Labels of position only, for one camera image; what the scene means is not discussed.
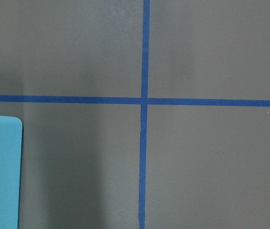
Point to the light blue plastic bin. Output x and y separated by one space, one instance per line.
10 164

